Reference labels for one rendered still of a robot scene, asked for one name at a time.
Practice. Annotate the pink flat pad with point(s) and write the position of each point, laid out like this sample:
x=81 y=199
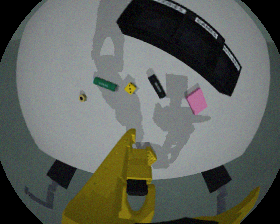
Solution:
x=196 y=101

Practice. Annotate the green aa battery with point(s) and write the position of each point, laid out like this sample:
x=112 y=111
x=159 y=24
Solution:
x=104 y=83

